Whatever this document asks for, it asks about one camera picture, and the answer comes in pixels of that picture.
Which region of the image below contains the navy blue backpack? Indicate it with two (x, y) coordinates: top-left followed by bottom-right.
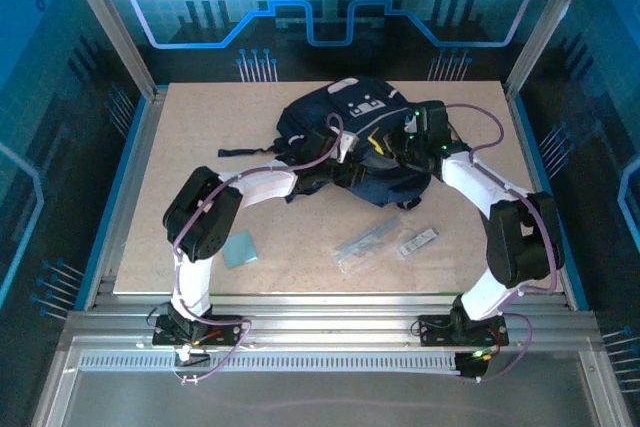
(217, 75), (466, 211)

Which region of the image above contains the clear plastic stationery pouch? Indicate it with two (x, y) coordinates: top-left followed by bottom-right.
(332, 214), (416, 276)

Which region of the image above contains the small grey packaged eraser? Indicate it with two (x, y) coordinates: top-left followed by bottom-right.
(394, 226), (441, 261)

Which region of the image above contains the teal square notepad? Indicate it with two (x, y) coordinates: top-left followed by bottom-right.
(221, 229), (261, 269)

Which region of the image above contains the grey metal front platform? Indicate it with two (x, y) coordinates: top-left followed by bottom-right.
(29, 336), (631, 427)

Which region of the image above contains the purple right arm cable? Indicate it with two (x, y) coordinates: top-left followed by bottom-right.
(442, 102), (561, 384)

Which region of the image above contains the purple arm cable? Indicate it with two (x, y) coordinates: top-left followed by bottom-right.
(442, 102), (561, 384)
(169, 111), (346, 388)

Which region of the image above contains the aluminium frame post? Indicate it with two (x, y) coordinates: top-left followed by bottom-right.
(502, 0), (604, 101)
(54, 0), (169, 103)

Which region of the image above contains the aluminium front rail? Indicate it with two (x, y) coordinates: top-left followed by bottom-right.
(62, 291), (601, 348)

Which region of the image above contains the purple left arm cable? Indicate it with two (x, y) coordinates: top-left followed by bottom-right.
(169, 111), (346, 388)

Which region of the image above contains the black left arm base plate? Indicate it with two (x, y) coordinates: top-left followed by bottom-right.
(152, 314), (244, 348)

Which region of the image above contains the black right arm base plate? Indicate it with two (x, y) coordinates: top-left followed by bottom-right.
(417, 314), (509, 348)

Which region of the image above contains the slotted grey cable duct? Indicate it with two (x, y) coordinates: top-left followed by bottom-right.
(79, 352), (461, 373)

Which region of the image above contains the white cable connector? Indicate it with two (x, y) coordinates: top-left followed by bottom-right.
(174, 346), (211, 368)

